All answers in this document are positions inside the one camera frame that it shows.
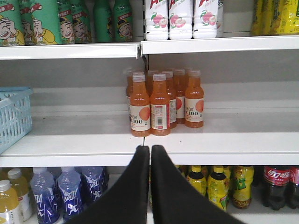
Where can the green cartoon tea bottle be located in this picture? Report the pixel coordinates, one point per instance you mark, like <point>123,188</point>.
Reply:
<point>46,25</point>
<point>10,24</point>

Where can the yellow orange juice bottle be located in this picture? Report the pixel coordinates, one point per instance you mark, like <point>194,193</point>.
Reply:
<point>10,212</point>
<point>20,185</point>

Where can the white peach drink bottle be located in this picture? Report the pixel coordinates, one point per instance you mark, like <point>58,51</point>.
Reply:
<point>180,16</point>
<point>156,20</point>
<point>205,18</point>

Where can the yellow lemon tea bottle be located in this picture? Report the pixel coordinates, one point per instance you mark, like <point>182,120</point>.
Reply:
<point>197,179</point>
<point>243,178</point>
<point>217,187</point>

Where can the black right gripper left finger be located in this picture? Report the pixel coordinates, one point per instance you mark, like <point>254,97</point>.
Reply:
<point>127,200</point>

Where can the plastic cola bottle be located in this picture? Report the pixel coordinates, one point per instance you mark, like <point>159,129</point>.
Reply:
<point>275,180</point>
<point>293,188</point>

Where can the orange C100 juice bottle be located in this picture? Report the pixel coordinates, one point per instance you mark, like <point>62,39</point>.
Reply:
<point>194,101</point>
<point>140,107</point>
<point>159,106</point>

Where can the light blue plastic basket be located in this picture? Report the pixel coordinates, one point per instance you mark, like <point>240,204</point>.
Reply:
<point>15,115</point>

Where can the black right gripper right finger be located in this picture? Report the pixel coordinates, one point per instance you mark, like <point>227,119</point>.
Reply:
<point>175,200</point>

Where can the blue sports drink bottle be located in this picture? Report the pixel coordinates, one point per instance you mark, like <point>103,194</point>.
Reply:
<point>93,182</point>
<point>69,183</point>
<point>42,184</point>

